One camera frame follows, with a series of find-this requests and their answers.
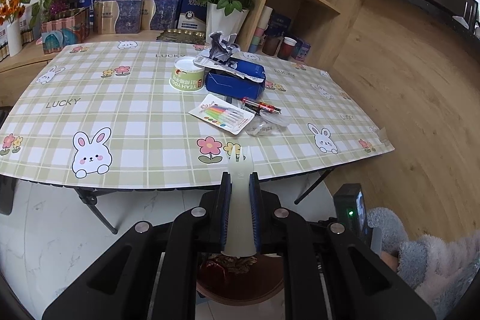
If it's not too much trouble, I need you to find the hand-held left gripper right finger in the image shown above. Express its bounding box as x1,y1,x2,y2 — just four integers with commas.
249,172,437,320

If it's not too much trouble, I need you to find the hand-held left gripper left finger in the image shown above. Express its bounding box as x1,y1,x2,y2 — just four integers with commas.
42,172,231,320

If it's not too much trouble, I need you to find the white plastic fork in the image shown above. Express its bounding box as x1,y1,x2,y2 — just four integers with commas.
224,144,256,258

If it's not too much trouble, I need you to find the brown plastic bin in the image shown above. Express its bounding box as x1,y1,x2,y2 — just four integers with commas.
196,252,286,306

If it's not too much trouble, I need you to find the clear plastic lid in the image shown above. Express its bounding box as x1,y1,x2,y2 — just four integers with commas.
245,111,289,137

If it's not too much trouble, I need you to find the marker pen blister pack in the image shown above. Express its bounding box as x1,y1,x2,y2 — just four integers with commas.
187,93,256,136

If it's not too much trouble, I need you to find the checked rabbit print tablecloth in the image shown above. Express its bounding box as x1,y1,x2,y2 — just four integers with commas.
0,40,397,192

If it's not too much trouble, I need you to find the blue carton box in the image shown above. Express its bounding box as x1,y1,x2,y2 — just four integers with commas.
204,58,267,102

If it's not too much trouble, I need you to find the white green paper tub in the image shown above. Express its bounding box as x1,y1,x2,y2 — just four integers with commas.
168,57,207,94

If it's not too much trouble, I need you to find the crumpled silver wrapper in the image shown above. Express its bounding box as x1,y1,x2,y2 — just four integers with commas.
207,31,241,64

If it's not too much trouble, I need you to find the small blue box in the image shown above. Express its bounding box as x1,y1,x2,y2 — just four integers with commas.
294,40,313,63

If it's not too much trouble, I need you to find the green gold tray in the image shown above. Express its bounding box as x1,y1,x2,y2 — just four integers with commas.
155,28,208,46

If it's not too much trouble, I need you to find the stack of pastel cups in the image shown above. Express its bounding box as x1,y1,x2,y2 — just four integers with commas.
248,4,273,53

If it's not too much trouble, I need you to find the dark blue shelf box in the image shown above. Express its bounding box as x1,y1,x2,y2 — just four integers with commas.
268,14,293,40

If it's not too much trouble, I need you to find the white paper flower wrap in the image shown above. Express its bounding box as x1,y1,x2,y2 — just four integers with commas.
206,3,250,46

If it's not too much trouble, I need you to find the blue white round emblem box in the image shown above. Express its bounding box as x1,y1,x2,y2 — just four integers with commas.
176,0,208,34

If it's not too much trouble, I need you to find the gold blue gift box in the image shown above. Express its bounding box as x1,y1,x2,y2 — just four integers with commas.
140,0,180,31
92,0,143,35

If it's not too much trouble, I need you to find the dark blue red label box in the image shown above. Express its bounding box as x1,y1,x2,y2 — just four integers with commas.
166,0,187,29

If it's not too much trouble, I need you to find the wooden sideboard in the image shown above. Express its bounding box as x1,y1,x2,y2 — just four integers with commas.
0,28,166,74

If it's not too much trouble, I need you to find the purple flower bunch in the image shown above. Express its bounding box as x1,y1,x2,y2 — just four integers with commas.
48,0,71,16

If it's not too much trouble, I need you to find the row of brown vials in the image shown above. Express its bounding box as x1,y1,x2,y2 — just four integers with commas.
0,25,35,63

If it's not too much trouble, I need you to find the white cylinder vase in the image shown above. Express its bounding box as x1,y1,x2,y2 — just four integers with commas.
5,22,24,58

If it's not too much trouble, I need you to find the orange flower bunch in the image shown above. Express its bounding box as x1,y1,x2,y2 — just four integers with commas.
0,0,27,25

